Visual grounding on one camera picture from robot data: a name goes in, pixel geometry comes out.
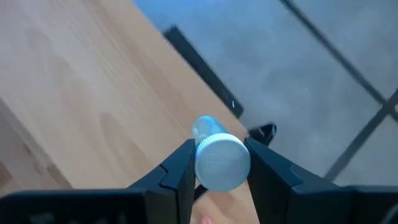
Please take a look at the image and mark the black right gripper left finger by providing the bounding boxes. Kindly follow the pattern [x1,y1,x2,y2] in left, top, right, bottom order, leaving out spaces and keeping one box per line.
[0,138,197,224]

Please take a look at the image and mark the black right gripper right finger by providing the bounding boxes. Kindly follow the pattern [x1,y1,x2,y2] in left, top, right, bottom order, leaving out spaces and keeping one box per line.
[243,136,398,224]

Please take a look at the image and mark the teal medicine bottle white cap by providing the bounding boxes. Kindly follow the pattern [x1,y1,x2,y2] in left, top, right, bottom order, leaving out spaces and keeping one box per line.
[191,115,252,192]

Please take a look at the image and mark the black frame foot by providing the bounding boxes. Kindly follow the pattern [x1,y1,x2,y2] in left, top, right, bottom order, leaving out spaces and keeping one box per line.
[248,123,277,146]

